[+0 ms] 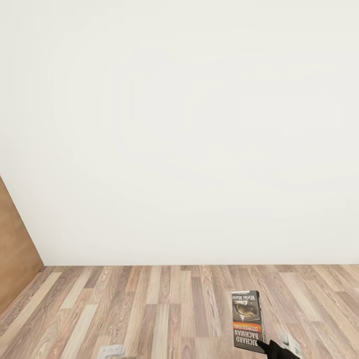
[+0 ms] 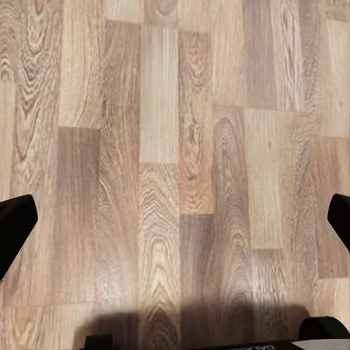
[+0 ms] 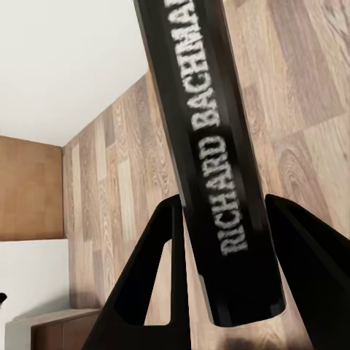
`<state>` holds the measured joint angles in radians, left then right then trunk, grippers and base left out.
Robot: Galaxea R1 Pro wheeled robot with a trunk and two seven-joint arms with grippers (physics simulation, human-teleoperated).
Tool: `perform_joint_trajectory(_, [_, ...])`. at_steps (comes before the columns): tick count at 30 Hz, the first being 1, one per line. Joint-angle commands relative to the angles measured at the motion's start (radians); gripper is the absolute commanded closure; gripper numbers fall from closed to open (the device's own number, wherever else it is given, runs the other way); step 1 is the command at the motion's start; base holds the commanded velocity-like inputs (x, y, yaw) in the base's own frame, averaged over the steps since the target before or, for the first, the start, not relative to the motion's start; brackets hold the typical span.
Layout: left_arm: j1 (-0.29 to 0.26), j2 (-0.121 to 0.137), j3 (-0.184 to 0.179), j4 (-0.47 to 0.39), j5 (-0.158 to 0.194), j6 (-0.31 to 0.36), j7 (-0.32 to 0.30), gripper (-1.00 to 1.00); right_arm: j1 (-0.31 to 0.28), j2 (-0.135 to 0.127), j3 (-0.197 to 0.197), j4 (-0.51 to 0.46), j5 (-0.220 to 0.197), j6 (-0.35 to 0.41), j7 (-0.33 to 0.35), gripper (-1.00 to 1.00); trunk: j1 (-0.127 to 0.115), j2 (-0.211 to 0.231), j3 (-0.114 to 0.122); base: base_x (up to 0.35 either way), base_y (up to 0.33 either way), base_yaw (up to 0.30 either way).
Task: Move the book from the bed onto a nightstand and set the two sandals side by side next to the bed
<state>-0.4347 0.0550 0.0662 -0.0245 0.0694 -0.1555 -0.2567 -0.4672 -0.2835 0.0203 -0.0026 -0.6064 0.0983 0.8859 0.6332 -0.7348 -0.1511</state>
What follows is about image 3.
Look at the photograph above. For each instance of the bench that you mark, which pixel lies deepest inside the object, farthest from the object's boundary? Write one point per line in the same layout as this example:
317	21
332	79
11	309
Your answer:
60	330

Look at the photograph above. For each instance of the hardback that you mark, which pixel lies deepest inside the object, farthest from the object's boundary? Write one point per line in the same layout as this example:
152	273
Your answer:
199	96

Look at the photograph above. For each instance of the sliding door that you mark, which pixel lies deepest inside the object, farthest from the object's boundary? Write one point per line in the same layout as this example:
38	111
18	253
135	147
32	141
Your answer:
31	204

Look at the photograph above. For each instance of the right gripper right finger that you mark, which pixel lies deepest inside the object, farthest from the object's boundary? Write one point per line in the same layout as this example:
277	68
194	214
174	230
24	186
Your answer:
315	259

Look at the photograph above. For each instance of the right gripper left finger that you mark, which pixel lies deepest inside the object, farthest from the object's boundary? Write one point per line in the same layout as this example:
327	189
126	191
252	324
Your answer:
120	325

